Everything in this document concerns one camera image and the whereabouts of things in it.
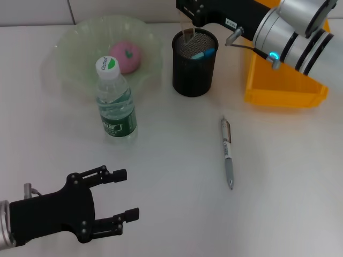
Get black mesh pen holder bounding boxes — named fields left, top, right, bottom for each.
left=171, top=27, right=219, bottom=97

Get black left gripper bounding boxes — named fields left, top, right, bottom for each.
left=9, top=165, right=140, bottom=246

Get blue and teal scissors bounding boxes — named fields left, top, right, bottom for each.
left=191, top=47, right=217, bottom=60

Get green glass fruit plate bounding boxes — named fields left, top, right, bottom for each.
left=40, top=15, right=165, bottom=105

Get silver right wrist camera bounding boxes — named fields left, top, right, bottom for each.
left=277, top=0, right=339, bottom=38

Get left gripper cable connector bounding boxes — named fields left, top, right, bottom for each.
left=23, top=183, right=43, bottom=199

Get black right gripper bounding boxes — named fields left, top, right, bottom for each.
left=176, top=0, right=279, bottom=42

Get water bottle with green label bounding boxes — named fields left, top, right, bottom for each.
left=95, top=55, right=138, bottom=140

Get clear grey ballpoint pen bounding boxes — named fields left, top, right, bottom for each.
left=220, top=115, right=234, bottom=191

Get transparent plastic ruler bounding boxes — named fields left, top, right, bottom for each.
left=179, top=16, right=198, bottom=47

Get yellow plastic bin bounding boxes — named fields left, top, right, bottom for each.
left=243, top=18, right=330, bottom=109

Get pink peach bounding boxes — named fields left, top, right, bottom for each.
left=109, top=40, right=142, bottom=74

